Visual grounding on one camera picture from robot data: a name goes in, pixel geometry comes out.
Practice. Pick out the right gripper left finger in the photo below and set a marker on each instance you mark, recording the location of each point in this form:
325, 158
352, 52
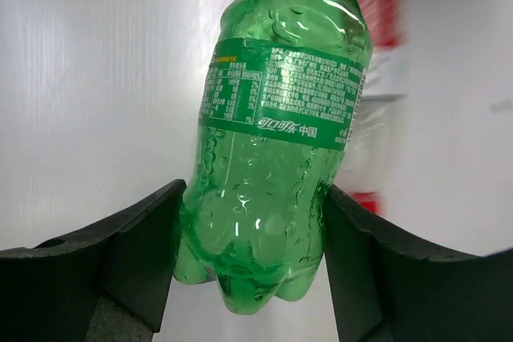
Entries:
108, 281

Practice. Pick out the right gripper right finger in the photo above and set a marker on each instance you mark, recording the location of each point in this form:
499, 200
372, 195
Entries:
387, 284

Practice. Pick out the red label bottle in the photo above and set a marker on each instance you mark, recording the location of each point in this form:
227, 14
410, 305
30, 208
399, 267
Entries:
370, 154

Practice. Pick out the green bottle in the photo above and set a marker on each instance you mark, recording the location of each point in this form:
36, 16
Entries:
280, 97

